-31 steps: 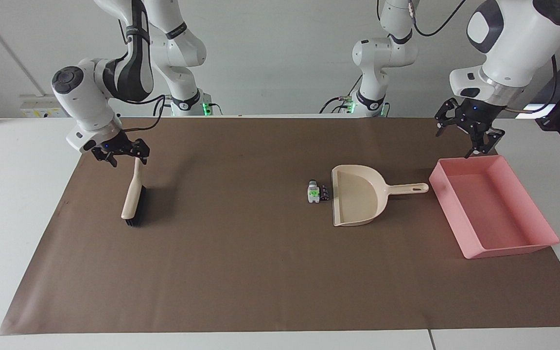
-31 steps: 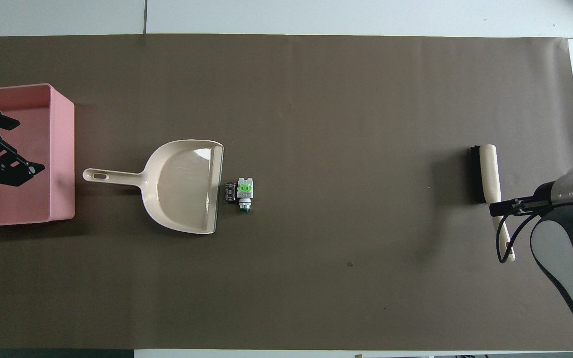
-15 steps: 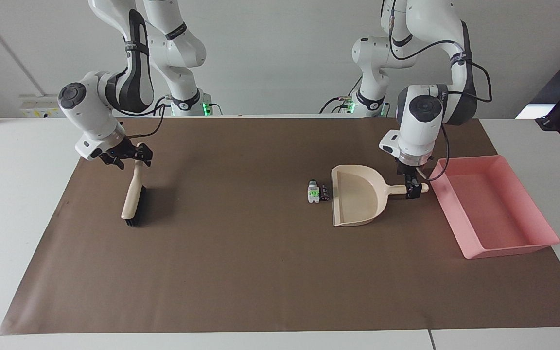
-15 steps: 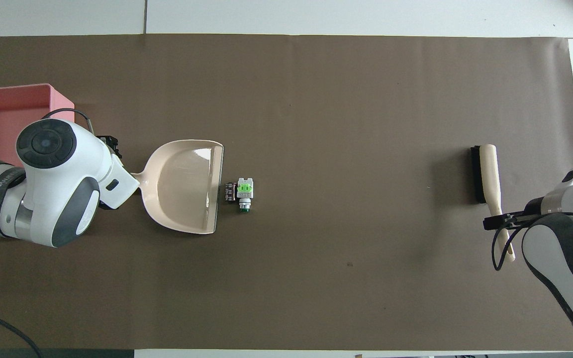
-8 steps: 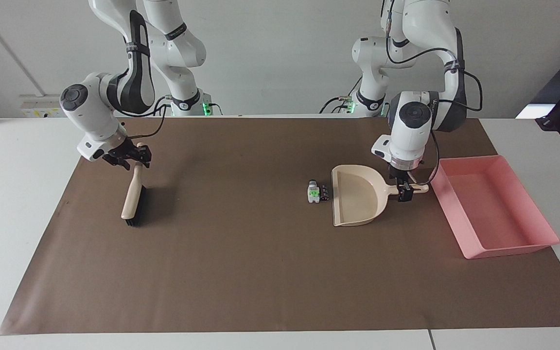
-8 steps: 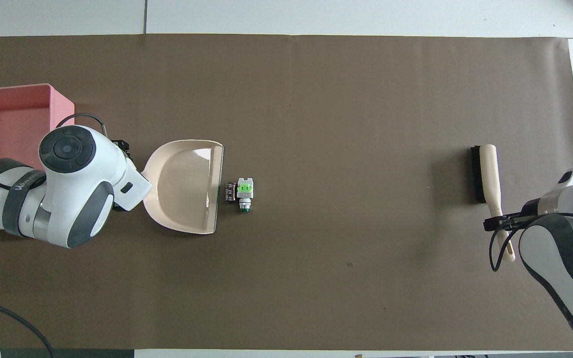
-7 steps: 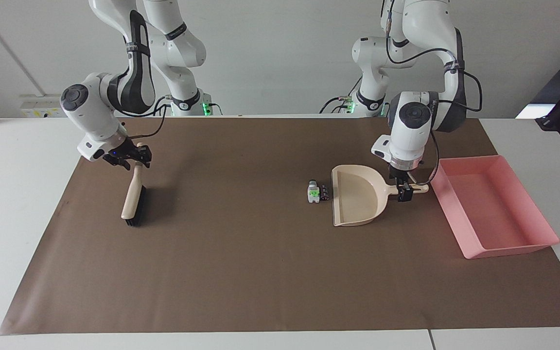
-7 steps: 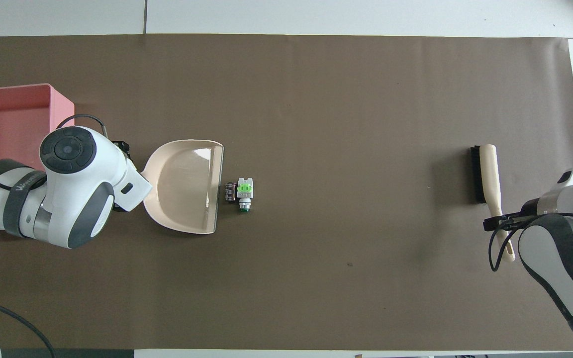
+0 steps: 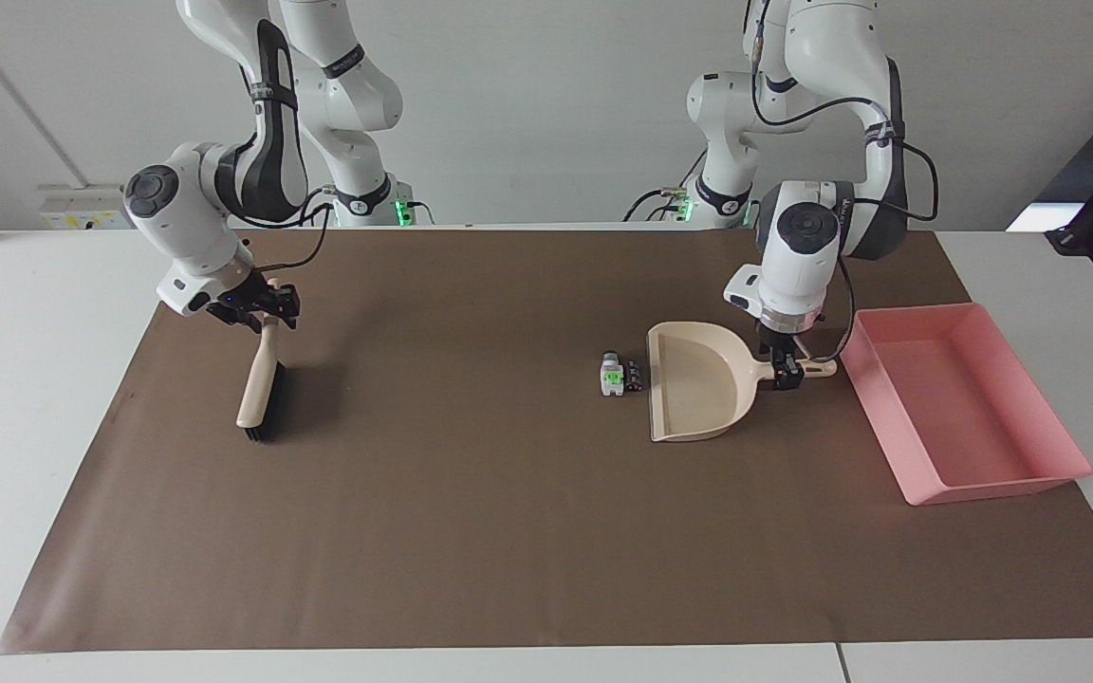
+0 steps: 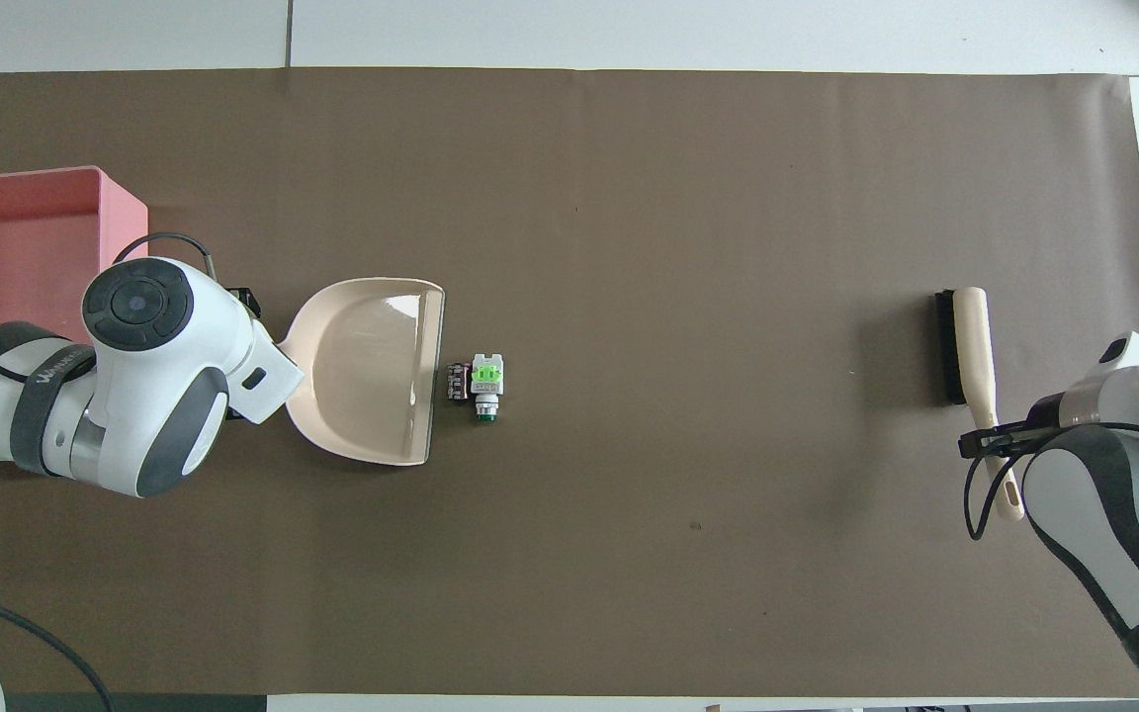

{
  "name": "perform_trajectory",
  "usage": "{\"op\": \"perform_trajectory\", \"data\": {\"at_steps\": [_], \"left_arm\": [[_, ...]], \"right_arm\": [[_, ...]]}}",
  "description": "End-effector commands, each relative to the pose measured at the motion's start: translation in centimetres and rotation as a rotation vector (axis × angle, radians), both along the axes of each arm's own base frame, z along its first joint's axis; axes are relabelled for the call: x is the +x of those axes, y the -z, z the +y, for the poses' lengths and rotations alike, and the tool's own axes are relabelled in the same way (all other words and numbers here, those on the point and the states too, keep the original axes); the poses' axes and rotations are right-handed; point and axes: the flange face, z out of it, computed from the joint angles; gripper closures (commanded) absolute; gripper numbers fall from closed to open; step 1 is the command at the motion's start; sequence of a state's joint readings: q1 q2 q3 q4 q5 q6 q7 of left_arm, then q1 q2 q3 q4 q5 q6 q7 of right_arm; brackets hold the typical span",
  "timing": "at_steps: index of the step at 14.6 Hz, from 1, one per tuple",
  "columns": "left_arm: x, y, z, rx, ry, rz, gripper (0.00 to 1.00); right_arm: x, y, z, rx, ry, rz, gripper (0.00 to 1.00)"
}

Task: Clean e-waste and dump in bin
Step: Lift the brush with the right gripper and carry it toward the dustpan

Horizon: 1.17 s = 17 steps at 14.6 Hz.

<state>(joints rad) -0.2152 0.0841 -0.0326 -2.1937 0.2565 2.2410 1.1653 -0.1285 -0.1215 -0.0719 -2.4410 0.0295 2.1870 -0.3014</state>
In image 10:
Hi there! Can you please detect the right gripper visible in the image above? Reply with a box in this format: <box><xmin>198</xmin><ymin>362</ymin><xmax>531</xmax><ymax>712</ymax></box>
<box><xmin>1022</xmin><ymin>392</ymin><xmax>1068</xmax><ymax>437</ymax></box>

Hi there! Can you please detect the beige brush with black bristles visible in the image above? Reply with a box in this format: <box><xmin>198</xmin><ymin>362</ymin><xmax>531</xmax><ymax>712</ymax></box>
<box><xmin>933</xmin><ymin>287</ymin><xmax>1026</xmax><ymax>523</ymax></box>

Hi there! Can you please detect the beige plastic dustpan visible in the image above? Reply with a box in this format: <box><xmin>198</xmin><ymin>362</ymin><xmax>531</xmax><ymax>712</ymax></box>
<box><xmin>276</xmin><ymin>278</ymin><xmax>447</xmax><ymax>468</ymax></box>

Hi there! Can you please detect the pink plastic bin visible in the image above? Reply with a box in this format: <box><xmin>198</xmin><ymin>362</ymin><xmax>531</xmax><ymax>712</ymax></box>
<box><xmin>0</xmin><ymin>166</ymin><xmax>149</xmax><ymax>349</ymax></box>

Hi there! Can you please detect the black cable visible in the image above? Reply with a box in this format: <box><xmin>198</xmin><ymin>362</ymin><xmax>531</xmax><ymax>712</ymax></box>
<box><xmin>0</xmin><ymin>580</ymin><xmax>117</xmax><ymax>712</ymax></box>
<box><xmin>963</xmin><ymin>422</ymin><xmax>1139</xmax><ymax>542</ymax></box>
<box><xmin>112</xmin><ymin>231</ymin><xmax>220</xmax><ymax>289</ymax></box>

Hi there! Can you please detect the green and white push-button switch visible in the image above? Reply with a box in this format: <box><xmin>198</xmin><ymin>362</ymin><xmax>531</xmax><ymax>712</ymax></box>
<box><xmin>469</xmin><ymin>352</ymin><xmax>505</xmax><ymax>425</ymax></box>

